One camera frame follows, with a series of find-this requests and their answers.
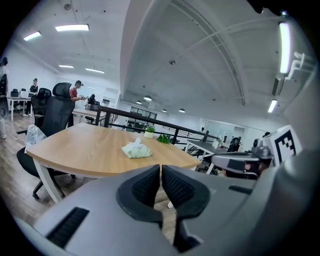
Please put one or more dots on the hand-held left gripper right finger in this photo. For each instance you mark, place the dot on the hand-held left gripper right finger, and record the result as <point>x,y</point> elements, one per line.
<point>185,197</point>

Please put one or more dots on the grey desk with white legs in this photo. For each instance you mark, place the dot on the grey desk with white legs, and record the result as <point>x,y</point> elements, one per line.
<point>205,146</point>

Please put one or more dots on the black metal railing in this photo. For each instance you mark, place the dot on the black metal railing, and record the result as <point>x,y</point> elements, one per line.
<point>160,122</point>

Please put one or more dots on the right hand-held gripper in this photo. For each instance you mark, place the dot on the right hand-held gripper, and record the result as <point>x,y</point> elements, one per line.
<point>280,150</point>

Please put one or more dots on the small potted plant white pot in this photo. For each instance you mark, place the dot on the small potted plant white pot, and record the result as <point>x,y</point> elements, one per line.
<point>149,131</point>

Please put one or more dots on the green leafy sprig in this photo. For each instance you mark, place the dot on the green leafy sprig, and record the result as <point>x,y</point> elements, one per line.
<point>163,139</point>

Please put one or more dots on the long ceiling light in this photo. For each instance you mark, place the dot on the long ceiling light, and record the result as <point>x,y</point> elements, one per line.
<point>32,36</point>
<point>66,66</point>
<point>285,47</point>
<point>72,27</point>
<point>95,70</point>
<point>272,106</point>

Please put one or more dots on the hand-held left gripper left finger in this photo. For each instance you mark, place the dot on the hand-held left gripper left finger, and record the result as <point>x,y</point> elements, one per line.
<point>140,200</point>

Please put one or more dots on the white ceiling pipes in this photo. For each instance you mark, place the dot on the white ceiling pipes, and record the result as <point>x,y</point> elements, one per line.
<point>298,65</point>

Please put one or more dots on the wooden table with white legs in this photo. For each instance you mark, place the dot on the wooden table with white legs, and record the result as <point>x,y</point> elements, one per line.
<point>95,147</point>

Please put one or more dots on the white plastic bag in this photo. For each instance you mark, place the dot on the white plastic bag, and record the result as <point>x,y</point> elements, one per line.
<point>33,136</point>

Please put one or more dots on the ceiling air conditioner unit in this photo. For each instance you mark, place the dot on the ceiling air conditioner unit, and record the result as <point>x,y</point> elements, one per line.
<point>278,86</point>

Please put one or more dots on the white wet wipe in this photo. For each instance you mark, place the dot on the white wet wipe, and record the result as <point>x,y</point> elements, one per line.
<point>136,143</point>

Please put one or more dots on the black mesh office chair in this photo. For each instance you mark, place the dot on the black mesh office chair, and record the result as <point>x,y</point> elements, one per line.
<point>57,112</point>

